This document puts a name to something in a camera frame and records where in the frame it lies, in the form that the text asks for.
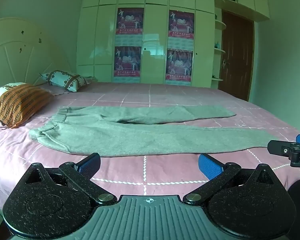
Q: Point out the white corner shelf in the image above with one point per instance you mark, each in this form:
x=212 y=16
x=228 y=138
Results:
x=219 y=50

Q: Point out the white glossy wardrobe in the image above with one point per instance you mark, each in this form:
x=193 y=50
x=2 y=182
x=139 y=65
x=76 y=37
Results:
x=155 y=30

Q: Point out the orange striped pillow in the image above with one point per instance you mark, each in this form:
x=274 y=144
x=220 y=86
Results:
x=20 y=102

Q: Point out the wall poster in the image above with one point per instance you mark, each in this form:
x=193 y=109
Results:
x=130 y=21
x=127 y=61
x=179 y=65
x=181 y=25

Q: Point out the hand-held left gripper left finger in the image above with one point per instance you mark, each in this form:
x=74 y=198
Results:
x=89 y=166

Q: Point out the grey pants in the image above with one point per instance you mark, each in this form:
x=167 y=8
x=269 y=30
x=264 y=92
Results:
x=130 y=137

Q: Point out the brown wooden door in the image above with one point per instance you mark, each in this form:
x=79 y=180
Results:
x=236 y=55

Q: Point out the small teal item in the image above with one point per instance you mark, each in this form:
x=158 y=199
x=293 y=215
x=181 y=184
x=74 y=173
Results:
x=217 y=45

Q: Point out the bed with pink checked sheet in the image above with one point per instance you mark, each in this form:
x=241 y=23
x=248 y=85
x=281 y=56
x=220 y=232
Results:
x=240 y=121

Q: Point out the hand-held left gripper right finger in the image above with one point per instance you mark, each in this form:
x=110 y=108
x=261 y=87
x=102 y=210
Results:
x=210 y=167

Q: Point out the cream headboard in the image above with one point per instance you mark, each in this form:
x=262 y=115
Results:
x=17 y=55

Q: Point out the pink pillow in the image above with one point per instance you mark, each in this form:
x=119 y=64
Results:
x=52 y=90

